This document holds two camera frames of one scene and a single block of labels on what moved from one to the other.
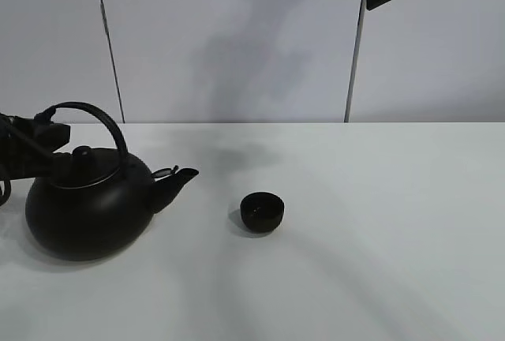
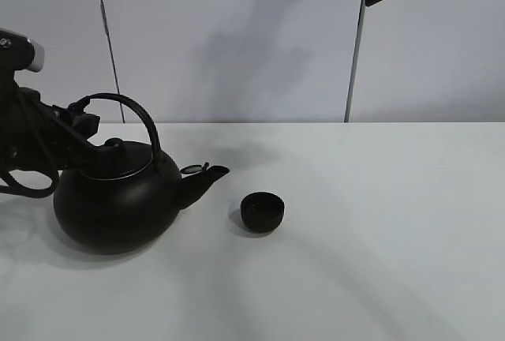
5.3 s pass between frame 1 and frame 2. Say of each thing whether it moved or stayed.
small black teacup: stayed
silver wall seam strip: stayed
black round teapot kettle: moved
